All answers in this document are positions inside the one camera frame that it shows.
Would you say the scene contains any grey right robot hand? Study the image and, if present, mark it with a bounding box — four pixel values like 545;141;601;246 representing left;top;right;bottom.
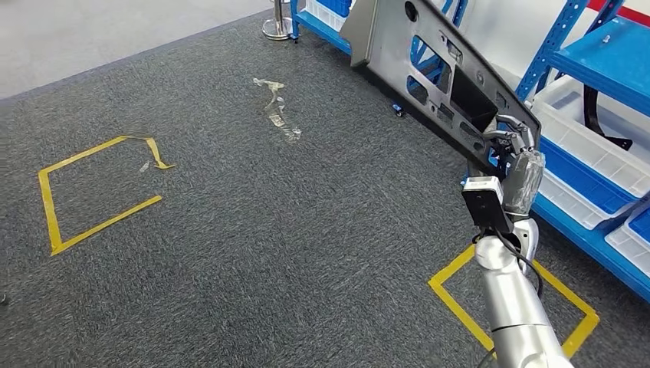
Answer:
481;113;547;219

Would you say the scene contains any black plastic bracket panel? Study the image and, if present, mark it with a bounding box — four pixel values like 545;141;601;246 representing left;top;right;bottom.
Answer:
339;0;542;176

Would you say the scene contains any blue metal shelf rack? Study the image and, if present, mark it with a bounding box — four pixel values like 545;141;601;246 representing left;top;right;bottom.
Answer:
289;0;471;119
515;0;650;303

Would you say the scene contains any black curved bracket part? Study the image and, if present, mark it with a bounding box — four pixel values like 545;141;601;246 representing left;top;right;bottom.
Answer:
583;85;634;152

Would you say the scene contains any yellow floor tape square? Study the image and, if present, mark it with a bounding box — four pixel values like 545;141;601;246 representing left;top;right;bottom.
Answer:
427;243;601;359
38;135;176;257

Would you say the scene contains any black camera cable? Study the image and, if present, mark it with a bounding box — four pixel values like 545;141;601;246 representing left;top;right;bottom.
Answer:
472;228;544;368

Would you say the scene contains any white plastic bin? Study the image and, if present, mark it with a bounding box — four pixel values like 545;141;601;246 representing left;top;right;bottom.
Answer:
304;0;351;32

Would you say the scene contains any clear tape strip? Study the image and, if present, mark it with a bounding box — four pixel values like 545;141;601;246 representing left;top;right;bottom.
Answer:
252;77;303;143

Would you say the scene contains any chrome stanchion post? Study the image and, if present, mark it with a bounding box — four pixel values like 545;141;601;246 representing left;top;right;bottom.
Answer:
261;0;294;41

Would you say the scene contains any white car with red stripe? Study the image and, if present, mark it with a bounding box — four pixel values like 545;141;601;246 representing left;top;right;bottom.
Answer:
446;0;650;90

